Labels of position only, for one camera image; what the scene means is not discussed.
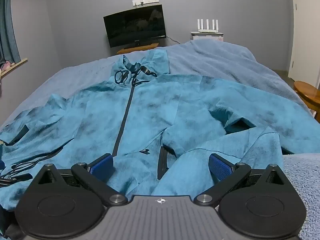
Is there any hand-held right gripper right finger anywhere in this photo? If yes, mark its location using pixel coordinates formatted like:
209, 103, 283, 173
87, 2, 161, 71
196, 153, 290, 207

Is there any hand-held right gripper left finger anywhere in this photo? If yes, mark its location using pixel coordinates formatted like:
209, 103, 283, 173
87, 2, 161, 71
32, 153, 128, 207

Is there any teal zip jacket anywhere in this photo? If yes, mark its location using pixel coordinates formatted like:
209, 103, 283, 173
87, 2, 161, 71
0, 49, 320, 212

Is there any wooden window sill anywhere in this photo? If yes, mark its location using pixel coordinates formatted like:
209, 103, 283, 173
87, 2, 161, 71
0, 58, 28, 77

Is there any pink plush toy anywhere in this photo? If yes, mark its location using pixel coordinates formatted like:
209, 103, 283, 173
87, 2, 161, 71
0, 60, 14, 71

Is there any blue fleece blanket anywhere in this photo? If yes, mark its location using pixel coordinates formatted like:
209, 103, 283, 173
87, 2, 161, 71
0, 39, 315, 140

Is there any wooden stool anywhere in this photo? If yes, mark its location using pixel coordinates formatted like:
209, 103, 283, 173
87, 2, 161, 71
293, 80, 320, 123

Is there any wooden monitor stand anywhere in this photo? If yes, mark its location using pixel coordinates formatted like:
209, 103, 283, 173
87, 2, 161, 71
117, 43, 159, 55

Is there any white appliance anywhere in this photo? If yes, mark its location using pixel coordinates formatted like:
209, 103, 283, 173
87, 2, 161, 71
190, 31, 224, 42

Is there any blue curtain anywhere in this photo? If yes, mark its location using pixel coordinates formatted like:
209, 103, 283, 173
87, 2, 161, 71
0, 0, 21, 64

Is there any white door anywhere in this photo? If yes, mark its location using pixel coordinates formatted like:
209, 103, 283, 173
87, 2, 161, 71
287, 0, 320, 80

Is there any white cable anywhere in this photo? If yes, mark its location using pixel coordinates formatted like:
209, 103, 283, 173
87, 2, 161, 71
166, 35, 182, 45

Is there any white wall power strip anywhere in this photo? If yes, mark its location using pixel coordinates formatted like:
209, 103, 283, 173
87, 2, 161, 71
132, 0, 159, 6

